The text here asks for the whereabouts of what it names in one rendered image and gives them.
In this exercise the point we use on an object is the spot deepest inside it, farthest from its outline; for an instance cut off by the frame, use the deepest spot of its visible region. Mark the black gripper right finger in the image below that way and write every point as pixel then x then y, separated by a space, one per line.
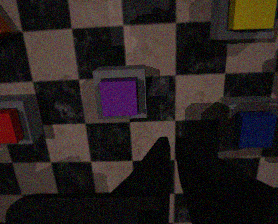
pixel 219 193

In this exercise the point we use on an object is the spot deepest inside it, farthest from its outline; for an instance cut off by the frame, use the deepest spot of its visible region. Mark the red button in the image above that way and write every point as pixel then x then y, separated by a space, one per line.
pixel 19 119

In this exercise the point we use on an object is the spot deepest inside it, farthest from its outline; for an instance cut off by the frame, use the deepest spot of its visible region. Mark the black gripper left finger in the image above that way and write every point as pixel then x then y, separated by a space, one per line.
pixel 142 198

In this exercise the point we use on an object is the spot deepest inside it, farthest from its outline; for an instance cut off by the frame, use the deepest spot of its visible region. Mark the purple button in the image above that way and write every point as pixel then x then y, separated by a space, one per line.
pixel 120 91

